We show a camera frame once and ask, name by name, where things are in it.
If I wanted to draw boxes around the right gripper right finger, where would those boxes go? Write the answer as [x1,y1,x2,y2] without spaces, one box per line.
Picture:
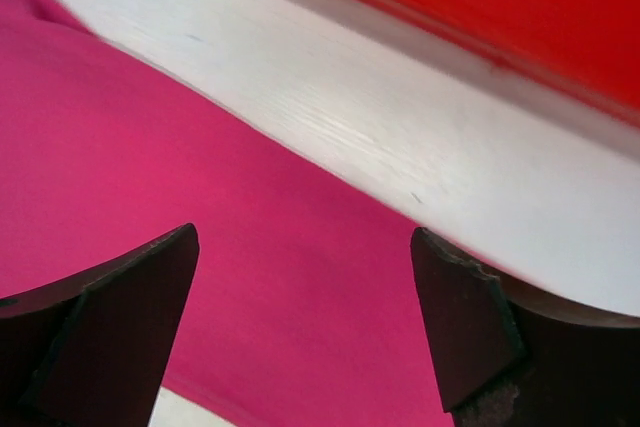
[410,228,639,426]

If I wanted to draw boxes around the pink trousers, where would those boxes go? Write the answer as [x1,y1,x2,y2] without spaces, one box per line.
[1,0,452,426]

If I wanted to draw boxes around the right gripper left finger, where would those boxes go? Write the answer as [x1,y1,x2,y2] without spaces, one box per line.
[1,224,200,427]

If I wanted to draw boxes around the red plastic tray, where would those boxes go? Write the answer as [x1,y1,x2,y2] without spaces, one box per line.
[361,0,639,125]

